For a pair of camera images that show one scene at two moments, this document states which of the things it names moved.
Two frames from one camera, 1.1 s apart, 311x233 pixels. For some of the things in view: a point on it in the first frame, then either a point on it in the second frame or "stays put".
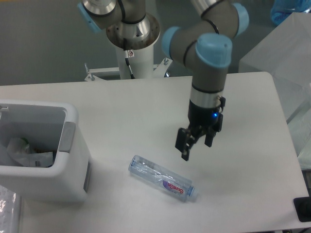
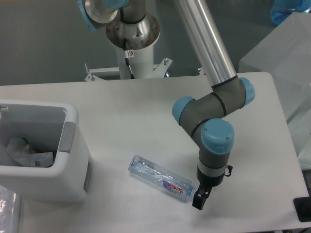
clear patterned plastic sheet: [8, 211] stays put
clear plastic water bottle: [162, 179] stays put
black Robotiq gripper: [199, 118] to [206, 184]
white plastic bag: [18, 152] stays put
